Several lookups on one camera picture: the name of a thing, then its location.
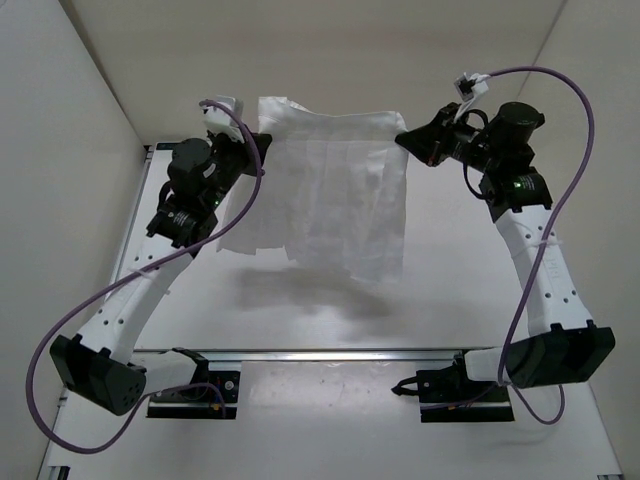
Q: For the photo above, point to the left corner label sticker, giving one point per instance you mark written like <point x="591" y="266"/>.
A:
<point x="163" y="146"/>

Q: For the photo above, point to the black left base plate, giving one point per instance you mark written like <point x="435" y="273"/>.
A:
<point x="200" y="403"/>

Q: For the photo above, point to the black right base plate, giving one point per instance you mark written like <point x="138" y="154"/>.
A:
<point x="448" y="396"/>

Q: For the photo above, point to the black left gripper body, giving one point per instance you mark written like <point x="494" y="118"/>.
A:
<point x="234" y="160"/>

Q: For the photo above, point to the white skirt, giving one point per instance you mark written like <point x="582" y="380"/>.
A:
<point x="333" y="195"/>

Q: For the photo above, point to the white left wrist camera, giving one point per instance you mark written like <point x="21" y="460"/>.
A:
<point x="218" y="121"/>

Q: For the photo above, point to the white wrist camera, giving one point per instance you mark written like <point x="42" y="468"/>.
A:
<point x="218" y="121"/>
<point x="471" y="87"/>

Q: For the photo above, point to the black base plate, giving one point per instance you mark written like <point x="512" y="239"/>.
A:
<point x="448" y="396"/>
<point x="200" y="403"/>

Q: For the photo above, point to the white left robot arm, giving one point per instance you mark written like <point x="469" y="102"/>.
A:
<point x="97" y="362"/>

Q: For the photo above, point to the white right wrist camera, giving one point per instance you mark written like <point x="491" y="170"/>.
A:
<point x="471" y="87"/>

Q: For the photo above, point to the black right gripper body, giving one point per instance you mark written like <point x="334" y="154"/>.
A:
<point x="466" y="145"/>

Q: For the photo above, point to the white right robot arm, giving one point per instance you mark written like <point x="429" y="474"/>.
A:
<point x="563" y="344"/>

